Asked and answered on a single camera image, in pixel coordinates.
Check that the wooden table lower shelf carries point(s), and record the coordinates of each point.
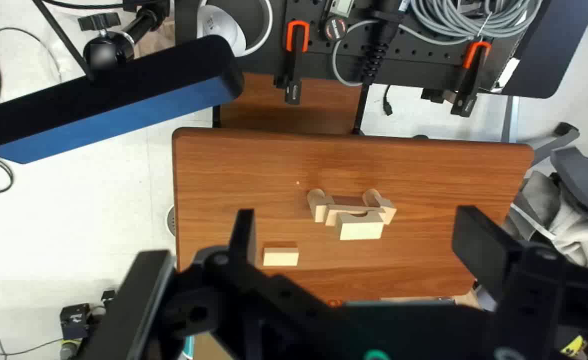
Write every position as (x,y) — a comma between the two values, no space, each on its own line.
(287,106)

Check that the wooden plank block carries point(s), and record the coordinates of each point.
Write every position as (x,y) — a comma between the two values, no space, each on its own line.
(344,214)

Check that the small black box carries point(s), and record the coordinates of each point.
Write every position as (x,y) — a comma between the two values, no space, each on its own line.
(81,321)

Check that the grey garment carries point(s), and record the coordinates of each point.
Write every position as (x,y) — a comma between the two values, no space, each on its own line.
(554,212)

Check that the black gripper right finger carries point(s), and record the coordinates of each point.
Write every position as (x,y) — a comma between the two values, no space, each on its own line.
(486,241)

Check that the blue black camera bar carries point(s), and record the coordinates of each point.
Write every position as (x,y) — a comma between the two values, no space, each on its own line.
(106,106)

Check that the black office chair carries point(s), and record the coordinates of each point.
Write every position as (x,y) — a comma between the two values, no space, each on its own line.
(587,181)

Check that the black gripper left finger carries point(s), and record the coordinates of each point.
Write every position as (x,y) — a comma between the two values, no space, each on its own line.
(246,241)

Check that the wooden arch block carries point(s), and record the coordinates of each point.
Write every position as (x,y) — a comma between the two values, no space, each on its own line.
(361,228)

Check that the wooden pillar block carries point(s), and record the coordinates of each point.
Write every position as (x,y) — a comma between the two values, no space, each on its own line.
(383,202)
(316,202)

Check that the black table leg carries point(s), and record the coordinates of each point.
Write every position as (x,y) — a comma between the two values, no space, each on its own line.
(216,116)
(361,110)

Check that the orange black bar clamp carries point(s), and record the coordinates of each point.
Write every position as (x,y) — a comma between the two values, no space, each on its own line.
(297,61)
(470,76)

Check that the white VR controller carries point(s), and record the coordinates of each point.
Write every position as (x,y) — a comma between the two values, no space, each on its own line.
(218,23)

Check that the black tripod head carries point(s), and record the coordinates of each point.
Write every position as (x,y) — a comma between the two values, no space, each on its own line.
(106,48)

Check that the small wooden rectangular block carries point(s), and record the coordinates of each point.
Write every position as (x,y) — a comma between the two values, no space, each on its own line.
(281,255)

